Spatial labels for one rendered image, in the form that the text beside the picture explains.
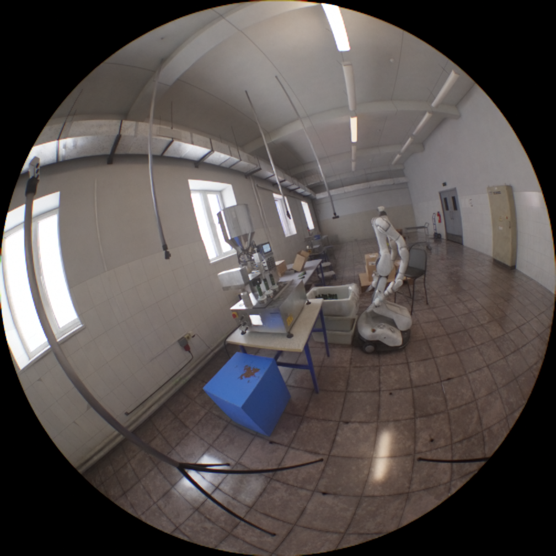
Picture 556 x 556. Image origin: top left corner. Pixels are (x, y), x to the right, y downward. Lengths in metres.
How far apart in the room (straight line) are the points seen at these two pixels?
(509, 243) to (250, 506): 5.94
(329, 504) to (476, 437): 1.19
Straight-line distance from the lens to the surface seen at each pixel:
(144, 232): 2.44
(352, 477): 1.50
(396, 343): 1.97
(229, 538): 1.75
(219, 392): 1.32
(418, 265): 2.82
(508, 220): 5.30
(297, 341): 1.22
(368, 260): 3.48
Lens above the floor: 1.49
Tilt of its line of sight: 14 degrees down
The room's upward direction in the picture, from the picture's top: 16 degrees counter-clockwise
